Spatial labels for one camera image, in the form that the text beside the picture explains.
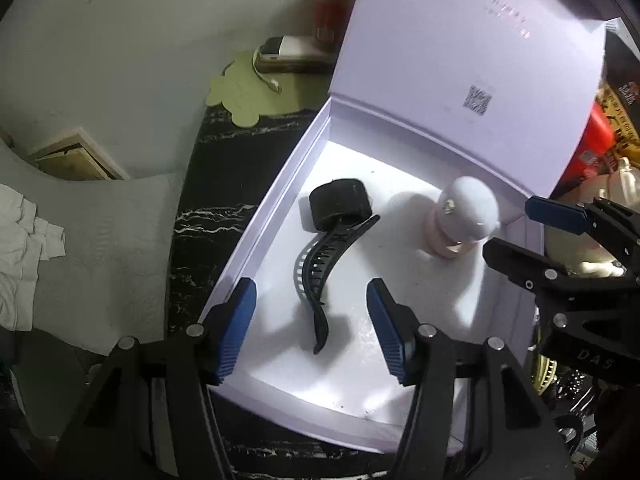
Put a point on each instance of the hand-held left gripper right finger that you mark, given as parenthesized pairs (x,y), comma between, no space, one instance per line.
(387,330)

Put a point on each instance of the cream cartoon kettle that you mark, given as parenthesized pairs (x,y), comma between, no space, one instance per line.
(627,180)

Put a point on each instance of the dark lid jar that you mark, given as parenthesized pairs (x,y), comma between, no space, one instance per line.
(332,10)

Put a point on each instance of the black snack bag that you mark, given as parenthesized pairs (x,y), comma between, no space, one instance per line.
(622,105)

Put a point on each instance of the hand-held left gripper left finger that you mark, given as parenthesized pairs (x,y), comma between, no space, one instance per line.
(235,330)

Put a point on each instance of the grey cushion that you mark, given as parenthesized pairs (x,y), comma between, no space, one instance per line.
(110,260)

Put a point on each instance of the white round ball case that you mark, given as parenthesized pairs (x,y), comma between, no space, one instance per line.
(467,205)

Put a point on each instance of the long black hair clip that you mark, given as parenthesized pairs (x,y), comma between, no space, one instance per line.
(320,280)

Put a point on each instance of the green scalloped mat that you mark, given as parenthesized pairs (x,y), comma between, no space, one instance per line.
(240,95)

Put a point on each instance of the red plastic container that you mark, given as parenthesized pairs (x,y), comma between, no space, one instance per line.
(590,150)

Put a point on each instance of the lavender gift box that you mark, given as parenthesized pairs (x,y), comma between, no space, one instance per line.
(425,110)

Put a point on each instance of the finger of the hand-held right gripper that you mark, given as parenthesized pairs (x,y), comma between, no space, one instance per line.
(520,262)
(555,215)

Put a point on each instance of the black hair cuff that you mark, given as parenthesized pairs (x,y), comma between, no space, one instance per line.
(340,200)

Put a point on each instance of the white cloth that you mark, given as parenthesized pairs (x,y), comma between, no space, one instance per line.
(25,260)

